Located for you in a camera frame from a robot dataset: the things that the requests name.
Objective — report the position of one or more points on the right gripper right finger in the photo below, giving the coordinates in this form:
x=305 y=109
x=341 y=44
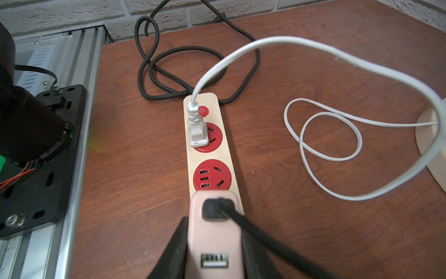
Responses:
x=257 y=262

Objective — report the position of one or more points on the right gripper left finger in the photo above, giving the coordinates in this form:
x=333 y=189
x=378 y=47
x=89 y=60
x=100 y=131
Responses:
x=172 y=262

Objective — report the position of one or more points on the pink USB charger adapter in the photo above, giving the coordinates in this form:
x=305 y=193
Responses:
x=214 y=247

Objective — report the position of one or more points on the beige red power strip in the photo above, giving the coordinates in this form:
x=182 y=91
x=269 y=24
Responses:
x=210 y=167

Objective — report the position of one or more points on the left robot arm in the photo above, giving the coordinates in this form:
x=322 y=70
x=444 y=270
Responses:
x=29 y=129

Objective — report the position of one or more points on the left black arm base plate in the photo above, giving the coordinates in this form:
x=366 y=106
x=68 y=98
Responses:
x=40 y=197

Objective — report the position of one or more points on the aluminium front frame rail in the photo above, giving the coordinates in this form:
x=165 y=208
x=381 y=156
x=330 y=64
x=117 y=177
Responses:
x=73 y=56

